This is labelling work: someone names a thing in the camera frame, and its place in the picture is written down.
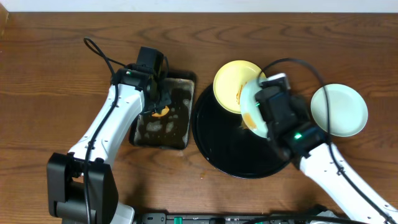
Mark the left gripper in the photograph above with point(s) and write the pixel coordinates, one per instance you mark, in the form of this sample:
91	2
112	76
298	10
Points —
160	101

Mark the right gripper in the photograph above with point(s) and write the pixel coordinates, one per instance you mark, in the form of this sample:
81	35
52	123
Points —
298	104

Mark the light blue plate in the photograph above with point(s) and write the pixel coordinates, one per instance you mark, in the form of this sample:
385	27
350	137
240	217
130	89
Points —
249	111

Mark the green orange sponge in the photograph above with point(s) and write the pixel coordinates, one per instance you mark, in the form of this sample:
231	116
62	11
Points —
163	112

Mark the yellow plate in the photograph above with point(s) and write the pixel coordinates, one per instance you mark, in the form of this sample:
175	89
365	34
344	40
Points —
229	82

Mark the light green plate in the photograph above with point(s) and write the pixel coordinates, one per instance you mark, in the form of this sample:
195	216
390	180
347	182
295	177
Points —
348	110

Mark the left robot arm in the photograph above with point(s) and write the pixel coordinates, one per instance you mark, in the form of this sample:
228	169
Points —
81	186

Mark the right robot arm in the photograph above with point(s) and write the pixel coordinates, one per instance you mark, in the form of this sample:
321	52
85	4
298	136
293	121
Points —
296	132

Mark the black rectangular soapy tray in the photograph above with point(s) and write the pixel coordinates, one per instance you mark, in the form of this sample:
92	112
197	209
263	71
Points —
169	131

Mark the black round tray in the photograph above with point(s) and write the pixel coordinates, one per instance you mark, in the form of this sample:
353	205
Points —
226	145

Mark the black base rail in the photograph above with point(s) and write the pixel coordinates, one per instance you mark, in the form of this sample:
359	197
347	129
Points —
163	218

